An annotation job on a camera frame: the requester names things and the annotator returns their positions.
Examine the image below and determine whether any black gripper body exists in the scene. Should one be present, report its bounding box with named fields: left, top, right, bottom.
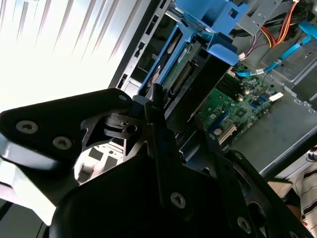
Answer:
left=48, top=151, right=268, bottom=238

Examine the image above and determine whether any hard disk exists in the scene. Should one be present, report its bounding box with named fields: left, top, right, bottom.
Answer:
left=137, top=24, right=232, bottom=123

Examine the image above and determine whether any blue data wire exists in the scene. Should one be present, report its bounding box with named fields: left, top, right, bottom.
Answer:
left=234, top=21, right=317, bottom=79

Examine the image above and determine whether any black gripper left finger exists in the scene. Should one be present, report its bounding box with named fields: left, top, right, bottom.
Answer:
left=0, top=83, right=194, bottom=222

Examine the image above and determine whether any red yellow orange power wire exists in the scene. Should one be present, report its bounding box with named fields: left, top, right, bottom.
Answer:
left=260, top=0, right=302, bottom=49

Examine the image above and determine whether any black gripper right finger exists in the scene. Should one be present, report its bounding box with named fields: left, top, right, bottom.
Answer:
left=194, top=115, right=313, bottom=238

